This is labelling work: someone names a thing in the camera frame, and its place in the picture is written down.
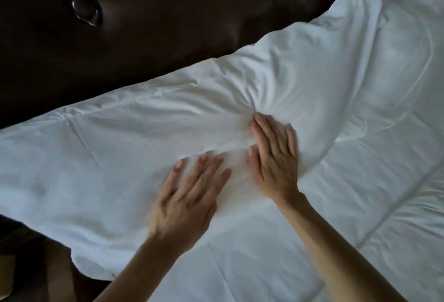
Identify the person's right hand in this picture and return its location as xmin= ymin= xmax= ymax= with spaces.
xmin=247 ymin=112 xmax=301 ymax=209

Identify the person's left hand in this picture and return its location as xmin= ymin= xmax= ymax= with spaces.
xmin=147 ymin=152 xmax=232 ymax=256

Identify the brown leather headboard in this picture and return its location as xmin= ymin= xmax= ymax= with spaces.
xmin=0 ymin=0 xmax=444 ymax=131

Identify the white bed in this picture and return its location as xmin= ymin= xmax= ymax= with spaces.
xmin=147 ymin=111 xmax=444 ymax=302

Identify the white pillow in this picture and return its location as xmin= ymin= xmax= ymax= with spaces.
xmin=334 ymin=0 xmax=444 ymax=143
xmin=0 ymin=0 xmax=388 ymax=282

